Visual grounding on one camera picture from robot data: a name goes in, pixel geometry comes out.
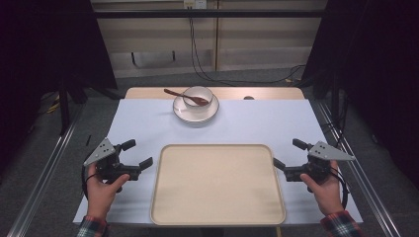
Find white table mat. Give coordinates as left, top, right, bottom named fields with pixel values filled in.
left=72, top=98, right=364, bottom=227

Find brown wooden spoon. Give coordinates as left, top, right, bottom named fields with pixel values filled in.
left=163, top=88, right=210, bottom=108

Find person's right hand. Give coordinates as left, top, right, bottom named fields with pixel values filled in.
left=298, top=159, right=346, bottom=217

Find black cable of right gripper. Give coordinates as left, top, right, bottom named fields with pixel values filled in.
left=329, top=167, right=351, bottom=210

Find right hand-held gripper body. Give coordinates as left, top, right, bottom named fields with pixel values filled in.
left=283, top=140, right=357, bottom=194

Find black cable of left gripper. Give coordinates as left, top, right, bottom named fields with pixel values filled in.
left=80, top=163, right=99, bottom=200

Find beige rectangular tray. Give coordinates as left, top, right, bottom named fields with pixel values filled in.
left=149, top=143, right=288, bottom=227

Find white plate dark rim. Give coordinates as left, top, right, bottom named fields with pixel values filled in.
left=172, top=93, right=220, bottom=125

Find black metal stand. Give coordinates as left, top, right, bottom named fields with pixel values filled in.
left=57, top=75, right=71, bottom=136
left=329, top=70, right=342, bottom=127

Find black curtain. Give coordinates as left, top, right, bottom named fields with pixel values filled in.
left=300, top=0, right=419, bottom=189
left=0, top=0, right=119, bottom=172

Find aluminium floor rail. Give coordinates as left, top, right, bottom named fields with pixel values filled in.
left=311, top=98, right=403, bottom=237
left=5, top=104, right=87, bottom=237

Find black floor cables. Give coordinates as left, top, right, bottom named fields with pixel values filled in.
left=322, top=95, right=350, bottom=150

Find white bowl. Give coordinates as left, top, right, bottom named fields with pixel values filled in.
left=182, top=85, right=214, bottom=112

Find black wall cable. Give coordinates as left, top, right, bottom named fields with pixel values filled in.
left=187, top=5, right=307, bottom=85

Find person's left hand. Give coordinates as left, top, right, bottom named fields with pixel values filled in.
left=85, top=162, right=131, bottom=220

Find black horizontal bar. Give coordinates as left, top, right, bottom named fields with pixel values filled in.
left=93, top=9, right=328, bottom=20

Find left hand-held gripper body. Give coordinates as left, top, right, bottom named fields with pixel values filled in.
left=83, top=137, right=142, bottom=194

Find yellow floor cable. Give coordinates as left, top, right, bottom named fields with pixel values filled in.
left=44, top=94, right=61, bottom=115

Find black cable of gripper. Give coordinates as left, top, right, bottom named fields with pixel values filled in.
left=329, top=167, right=351, bottom=210
left=80, top=163, right=99, bottom=200

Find white wall socket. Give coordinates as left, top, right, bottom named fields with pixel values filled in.
left=183, top=0, right=209, bottom=10

